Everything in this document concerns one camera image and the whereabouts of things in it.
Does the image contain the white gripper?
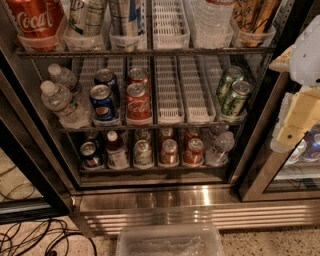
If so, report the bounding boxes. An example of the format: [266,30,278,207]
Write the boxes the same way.
[269,45,320,153]

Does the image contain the green 7up can front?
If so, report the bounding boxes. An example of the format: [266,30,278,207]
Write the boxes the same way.
[134,140,152,165]

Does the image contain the green 7up can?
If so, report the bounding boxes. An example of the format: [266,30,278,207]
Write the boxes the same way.
[135,128,151,142]
[134,140,152,165]

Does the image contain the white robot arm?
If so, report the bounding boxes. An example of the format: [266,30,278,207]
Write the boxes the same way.
[269,15,320,153]

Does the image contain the green can middle rear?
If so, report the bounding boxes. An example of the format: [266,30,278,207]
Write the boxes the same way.
[216,66,244,104]

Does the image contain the green can middle front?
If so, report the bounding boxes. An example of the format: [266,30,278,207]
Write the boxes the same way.
[222,81,252,116]

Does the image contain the clear water bottle bottom shelf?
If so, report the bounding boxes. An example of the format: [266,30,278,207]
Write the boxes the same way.
[206,124,235,167]

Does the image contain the red Coca-Cola can bottom rear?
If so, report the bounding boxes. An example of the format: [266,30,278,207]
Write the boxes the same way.
[184,127,202,143]

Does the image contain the red coca-cola can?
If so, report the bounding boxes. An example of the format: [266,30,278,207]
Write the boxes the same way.
[128,67,150,88]
[184,127,202,143]
[183,138,204,165]
[126,83,150,120]

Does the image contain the glass fridge door right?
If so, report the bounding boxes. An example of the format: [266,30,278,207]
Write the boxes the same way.
[230,0,320,202]

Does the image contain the red Coca-Cola can bottom front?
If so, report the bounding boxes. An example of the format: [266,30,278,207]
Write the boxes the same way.
[183,138,204,165]

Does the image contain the orange soda can rear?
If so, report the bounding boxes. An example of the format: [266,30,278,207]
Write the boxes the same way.
[159,128,174,142]

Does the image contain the orange soda can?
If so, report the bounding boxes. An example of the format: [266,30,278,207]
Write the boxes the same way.
[159,128,174,142]
[160,139,178,164]

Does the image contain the red Coca-Cola can middle rear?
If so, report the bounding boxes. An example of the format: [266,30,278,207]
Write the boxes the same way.
[128,67,150,88]

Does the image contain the orange soda can front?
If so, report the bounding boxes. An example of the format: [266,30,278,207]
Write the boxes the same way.
[160,139,178,164]

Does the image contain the red Coca-Cola can middle front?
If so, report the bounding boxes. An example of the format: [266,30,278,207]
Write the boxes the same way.
[126,83,150,120]

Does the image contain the green 7up can rear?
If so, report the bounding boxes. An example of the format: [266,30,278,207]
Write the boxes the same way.
[135,128,151,142]

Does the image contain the silver blue can top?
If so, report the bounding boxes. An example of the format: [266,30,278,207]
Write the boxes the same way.
[109,0,143,37]

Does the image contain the blue Pepsi can middle rear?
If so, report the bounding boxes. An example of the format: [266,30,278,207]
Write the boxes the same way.
[94,68,120,107]

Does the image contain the blue Pepsi can middle front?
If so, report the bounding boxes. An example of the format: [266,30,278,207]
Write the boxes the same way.
[90,84,118,121]

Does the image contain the blue Pepsi can bottom shelf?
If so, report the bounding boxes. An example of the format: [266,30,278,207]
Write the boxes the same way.
[80,142,103,170]

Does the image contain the steel fridge base grille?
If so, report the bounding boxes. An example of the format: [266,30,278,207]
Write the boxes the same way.
[70,185,320,237]

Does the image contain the black fridge door left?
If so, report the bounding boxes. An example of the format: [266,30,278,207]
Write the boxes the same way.
[0,56,72,224]

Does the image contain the gold brown bottle top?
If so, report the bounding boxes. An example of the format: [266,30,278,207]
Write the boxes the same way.
[231,0,282,47]

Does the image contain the clear water bottle top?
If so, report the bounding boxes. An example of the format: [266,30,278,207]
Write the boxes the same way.
[194,0,235,40]

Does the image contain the cans behind right glass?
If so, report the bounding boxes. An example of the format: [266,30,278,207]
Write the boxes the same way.
[286,129,320,165]

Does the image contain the empty white tray top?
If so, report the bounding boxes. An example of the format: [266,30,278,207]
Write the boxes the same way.
[152,0,190,50]

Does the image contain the empty white tray middle left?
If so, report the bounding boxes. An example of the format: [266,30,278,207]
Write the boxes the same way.
[154,56,185,124]

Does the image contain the brown tea bottle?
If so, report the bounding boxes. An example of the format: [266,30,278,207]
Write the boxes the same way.
[106,130,128,169]

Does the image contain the green white bottle top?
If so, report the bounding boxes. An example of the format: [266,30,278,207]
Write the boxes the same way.
[68,0,107,37]

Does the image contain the clear plastic bin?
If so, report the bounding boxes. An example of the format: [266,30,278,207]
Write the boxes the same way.
[116,224,225,256]

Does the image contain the water bottle middle rear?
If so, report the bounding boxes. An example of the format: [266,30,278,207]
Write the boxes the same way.
[48,63,82,98]

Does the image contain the water bottle middle front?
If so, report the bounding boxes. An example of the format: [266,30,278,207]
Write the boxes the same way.
[40,80,91,129]

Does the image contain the large Coca-Cola bottle top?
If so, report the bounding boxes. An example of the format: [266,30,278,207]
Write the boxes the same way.
[6,0,64,51]

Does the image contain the black cables on floor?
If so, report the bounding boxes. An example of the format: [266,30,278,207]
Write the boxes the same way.
[0,164,98,256]

